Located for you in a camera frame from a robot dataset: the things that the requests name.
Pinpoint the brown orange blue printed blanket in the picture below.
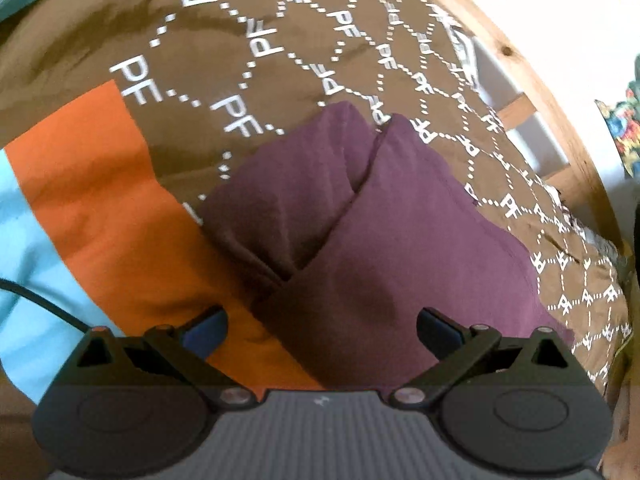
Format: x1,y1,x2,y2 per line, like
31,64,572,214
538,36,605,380
0,0,633,480

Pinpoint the black cable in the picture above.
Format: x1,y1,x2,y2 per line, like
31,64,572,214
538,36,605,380
0,279,95,335

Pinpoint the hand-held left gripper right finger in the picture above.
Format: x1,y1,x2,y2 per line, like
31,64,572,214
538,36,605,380
392,306,583,407

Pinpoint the colourful landscape wall poster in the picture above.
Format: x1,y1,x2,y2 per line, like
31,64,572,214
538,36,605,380
594,80,640,178

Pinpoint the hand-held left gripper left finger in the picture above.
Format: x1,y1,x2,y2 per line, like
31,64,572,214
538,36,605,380
62,304,252,407

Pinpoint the wooden bed frame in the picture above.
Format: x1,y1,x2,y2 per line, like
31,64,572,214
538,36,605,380
425,0,630,261

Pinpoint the maroon long-sleeve shirt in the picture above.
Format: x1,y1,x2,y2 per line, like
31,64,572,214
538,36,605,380
192,101,577,395

